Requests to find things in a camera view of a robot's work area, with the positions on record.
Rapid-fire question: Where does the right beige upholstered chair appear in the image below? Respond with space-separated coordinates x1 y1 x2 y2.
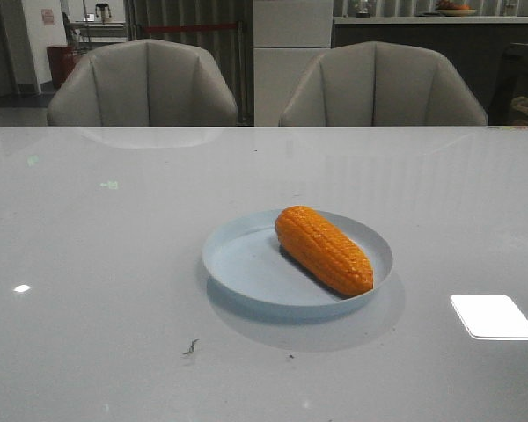
279 41 488 127

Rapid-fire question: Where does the white cabinet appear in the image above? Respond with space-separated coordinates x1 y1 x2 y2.
253 1 334 127

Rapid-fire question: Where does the red bin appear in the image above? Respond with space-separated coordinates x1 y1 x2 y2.
47 45 75 89

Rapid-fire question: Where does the background metal table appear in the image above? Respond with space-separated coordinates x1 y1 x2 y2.
65 21 128 49

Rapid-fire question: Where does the left beige upholstered chair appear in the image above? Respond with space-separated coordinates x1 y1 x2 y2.
47 39 238 127

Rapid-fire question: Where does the light blue round plate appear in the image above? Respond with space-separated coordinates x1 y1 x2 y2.
202 209 393 319

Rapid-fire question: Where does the bowl of oranges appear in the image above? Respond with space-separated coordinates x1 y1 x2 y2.
436 0 477 17

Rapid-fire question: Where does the grey counter with white top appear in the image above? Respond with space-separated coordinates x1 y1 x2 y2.
331 17 528 124

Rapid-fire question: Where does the red barrier belt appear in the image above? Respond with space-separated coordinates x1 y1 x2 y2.
142 21 243 33

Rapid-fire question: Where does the beige upholstered chair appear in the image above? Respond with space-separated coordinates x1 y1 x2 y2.
279 41 488 127
47 39 238 127

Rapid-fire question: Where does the orange plastic corn cob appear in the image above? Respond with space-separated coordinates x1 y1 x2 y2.
275 206 374 297

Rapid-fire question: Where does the pink wall notice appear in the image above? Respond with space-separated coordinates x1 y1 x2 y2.
40 9 55 26

